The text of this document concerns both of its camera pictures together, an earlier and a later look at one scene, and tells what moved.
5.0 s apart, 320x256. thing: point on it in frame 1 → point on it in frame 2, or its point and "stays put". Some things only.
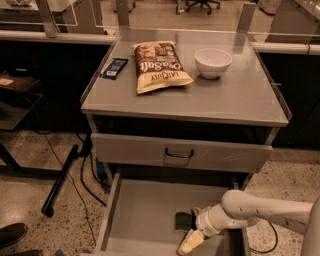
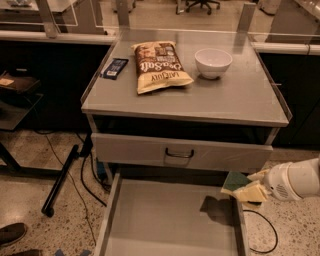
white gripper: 202,223 → 277,181
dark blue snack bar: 114,68 stays put
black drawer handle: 172,155 stays put
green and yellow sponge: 183,221 → 234,181
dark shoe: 12,233 stays put
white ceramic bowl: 212,62 stays put
